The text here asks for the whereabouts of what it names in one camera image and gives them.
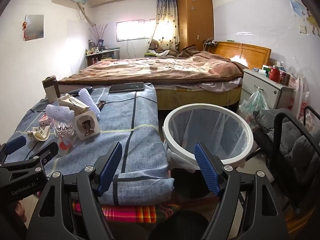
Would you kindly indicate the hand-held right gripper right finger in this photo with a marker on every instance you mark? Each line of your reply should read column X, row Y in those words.
column 206, row 170

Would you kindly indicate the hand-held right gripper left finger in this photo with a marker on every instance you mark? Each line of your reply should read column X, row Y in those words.
column 110, row 167

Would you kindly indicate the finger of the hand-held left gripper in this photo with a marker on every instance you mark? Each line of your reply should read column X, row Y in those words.
column 48, row 150
column 15, row 145

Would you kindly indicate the white round mesh bin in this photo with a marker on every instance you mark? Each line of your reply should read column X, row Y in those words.
column 212, row 130

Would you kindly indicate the beige paper carton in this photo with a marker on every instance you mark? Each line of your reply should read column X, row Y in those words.
column 71, row 102

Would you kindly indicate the red white foil lid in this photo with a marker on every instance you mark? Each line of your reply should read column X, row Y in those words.
column 64, row 147

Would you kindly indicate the white yogurt cup with barcode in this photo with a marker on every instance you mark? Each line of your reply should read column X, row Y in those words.
column 37, row 135

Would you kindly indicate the clear plastic cup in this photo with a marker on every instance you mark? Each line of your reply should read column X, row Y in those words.
column 63, row 130

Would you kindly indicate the small pale milk carton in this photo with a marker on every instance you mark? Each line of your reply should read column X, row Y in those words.
column 45, row 120

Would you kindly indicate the colourful striped cloth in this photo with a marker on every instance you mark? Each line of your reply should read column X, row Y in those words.
column 130, row 212

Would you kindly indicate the white thermos cup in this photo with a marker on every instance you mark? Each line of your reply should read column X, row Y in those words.
column 51, row 90

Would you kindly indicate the bed with yellow skirt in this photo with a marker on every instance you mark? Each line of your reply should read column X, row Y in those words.
column 195, row 97

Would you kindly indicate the black smartphone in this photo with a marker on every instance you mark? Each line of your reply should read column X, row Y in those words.
column 126, row 87

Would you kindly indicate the black metal chair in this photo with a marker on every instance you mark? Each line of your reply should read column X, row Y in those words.
column 277, row 130

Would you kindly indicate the green plastic bag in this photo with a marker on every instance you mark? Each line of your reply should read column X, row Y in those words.
column 255, row 102

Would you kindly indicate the grey padded jacket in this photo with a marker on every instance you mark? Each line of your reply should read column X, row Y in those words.
column 300, row 145

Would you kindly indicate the white nightstand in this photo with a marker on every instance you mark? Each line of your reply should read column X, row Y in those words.
column 265, row 87

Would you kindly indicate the bed with brown blanket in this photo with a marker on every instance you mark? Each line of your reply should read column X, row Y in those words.
column 162, row 70

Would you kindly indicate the cluttered corner desk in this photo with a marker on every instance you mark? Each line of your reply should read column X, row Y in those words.
column 105, row 55

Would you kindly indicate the red can on nightstand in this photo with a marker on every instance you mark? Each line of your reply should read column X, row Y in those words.
column 274, row 73

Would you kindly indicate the white red plastic bag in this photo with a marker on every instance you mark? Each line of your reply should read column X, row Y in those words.
column 300, row 97

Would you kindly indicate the red tin box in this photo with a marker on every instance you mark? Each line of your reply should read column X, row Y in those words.
column 285, row 77

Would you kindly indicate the wooden bed headboard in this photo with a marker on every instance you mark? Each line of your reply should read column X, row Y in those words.
column 252, row 52

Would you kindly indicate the power strip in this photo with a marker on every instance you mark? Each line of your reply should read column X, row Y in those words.
column 211, row 42

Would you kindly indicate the dried branches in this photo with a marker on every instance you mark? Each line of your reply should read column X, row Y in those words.
column 100, row 32

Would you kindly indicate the brown plush bear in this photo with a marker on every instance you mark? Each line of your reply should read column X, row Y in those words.
column 155, row 46

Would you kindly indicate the window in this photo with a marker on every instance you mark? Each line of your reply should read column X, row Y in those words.
column 135, row 30

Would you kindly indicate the air conditioner pipe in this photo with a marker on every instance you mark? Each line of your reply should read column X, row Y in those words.
column 86, row 15

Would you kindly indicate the patterned curtain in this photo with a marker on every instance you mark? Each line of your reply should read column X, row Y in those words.
column 166, row 30

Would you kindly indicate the wooden wardrobe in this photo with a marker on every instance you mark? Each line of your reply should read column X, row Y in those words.
column 195, row 22

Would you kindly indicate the wall poster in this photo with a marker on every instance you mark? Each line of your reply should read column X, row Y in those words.
column 33, row 27

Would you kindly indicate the wall light switch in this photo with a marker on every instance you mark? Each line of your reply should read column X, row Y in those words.
column 303, row 29

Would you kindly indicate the cartoon wall stickers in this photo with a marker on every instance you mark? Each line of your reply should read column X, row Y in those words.
column 297, row 5

